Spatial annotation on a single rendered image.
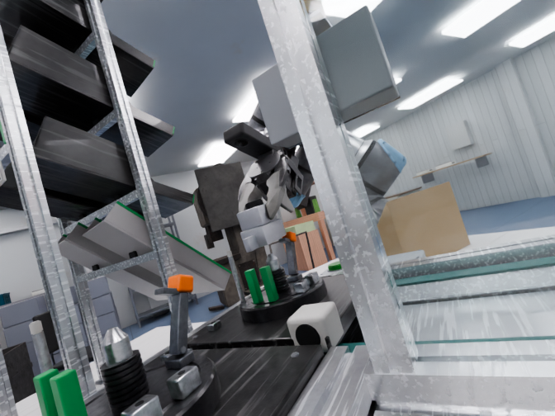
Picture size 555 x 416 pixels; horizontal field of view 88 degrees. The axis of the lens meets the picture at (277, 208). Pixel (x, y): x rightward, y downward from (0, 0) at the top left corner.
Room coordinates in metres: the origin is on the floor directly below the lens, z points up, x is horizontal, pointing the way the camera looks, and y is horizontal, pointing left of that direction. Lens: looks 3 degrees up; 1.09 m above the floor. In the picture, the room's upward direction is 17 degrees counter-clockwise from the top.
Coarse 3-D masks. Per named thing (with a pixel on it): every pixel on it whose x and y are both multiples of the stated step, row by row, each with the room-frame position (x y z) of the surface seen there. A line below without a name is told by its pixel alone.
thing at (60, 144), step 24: (48, 120) 0.45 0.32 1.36; (48, 144) 0.45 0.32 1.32; (72, 144) 0.47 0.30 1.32; (96, 144) 0.50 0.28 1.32; (48, 168) 0.47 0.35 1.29; (72, 168) 0.47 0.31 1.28; (96, 168) 0.49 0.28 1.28; (120, 168) 0.52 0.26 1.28; (72, 192) 0.56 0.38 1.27; (96, 192) 0.56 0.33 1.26; (120, 192) 0.56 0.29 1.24; (168, 192) 0.58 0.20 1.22; (168, 216) 0.69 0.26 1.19
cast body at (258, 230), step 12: (252, 204) 0.45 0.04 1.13; (264, 204) 0.45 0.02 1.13; (240, 216) 0.45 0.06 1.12; (252, 216) 0.44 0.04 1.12; (264, 216) 0.44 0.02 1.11; (276, 216) 0.47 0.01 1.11; (252, 228) 0.44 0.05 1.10; (264, 228) 0.43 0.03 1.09; (276, 228) 0.46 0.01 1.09; (252, 240) 0.42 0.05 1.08; (264, 240) 0.43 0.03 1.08
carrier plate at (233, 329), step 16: (336, 288) 0.45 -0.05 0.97; (336, 304) 0.38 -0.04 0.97; (352, 304) 0.38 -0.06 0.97; (224, 320) 0.47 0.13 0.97; (240, 320) 0.44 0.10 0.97; (352, 320) 0.36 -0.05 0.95; (192, 336) 0.43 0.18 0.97; (208, 336) 0.41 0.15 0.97; (224, 336) 0.39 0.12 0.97; (240, 336) 0.37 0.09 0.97; (256, 336) 0.36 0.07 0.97; (272, 336) 0.34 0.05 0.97; (288, 336) 0.33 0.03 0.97
